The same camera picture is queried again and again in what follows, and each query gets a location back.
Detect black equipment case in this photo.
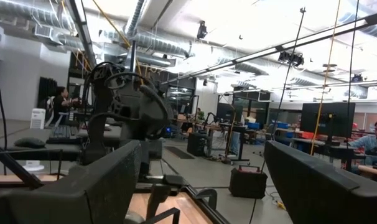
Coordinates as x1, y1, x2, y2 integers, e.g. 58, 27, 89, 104
187, 132, 212, 157

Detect person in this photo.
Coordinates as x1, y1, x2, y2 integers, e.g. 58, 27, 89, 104
50, 86, 83, 125
347, 119, 377, 175

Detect large black monitor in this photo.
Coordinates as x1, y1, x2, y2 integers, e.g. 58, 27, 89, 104
300, 102, 356, 139

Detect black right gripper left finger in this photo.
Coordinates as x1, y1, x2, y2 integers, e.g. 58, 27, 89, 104
0, 139, 142, 224

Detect black floor box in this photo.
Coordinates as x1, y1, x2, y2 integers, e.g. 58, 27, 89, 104
228, 164, 269, 200

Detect black keyboard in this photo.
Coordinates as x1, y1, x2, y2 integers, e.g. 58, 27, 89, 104
46, 124, 81, 144

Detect black aluminium table frame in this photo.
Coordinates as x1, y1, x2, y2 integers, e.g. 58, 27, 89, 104
0, 138, 231, 224

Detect black ceiling spotlight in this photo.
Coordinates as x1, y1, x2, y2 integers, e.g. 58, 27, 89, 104
277, 50, 305, 68

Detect dark keyboard desk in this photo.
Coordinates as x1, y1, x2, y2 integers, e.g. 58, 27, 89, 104
6, 126, 123, 161

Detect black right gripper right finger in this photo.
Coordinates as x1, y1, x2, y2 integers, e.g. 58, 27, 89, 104
264, 140, 377, 224

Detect yellow hanging cable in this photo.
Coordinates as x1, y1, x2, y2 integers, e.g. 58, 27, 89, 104
309, 0, 342, 156

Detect white air purifier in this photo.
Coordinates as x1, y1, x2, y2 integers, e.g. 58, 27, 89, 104
29, 108, 47, 130

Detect black ceiling camera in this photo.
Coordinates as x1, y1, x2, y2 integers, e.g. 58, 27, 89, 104
196, 20, 209, 40

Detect silver ceiling air duct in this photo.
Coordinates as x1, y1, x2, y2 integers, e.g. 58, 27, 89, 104
126, 0, 195, 60

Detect black computer mouse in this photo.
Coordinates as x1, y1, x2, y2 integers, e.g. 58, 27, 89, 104
14, 137, 47, 149

